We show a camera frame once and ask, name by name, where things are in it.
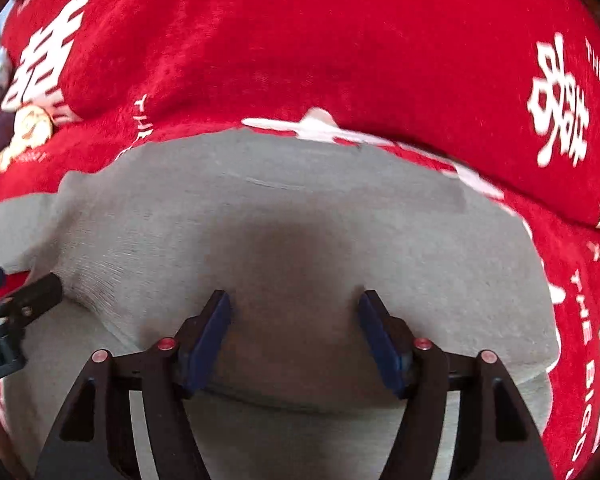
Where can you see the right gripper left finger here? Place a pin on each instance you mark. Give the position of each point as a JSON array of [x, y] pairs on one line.
[[92, 435]]

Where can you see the red wedding quilt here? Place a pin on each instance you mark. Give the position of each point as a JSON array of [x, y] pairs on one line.
[[510, 88]]

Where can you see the grey knit sweater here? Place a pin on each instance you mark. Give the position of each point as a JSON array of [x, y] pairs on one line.
[[290, 259]]

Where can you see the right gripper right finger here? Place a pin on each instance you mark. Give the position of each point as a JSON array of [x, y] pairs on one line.
[[496, 436]]

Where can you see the yellow orange cloth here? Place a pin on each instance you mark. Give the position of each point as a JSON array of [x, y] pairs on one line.
[[33, 128]]

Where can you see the red wedding bed blanket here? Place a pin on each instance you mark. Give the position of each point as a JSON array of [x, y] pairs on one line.
[[585, 334]]

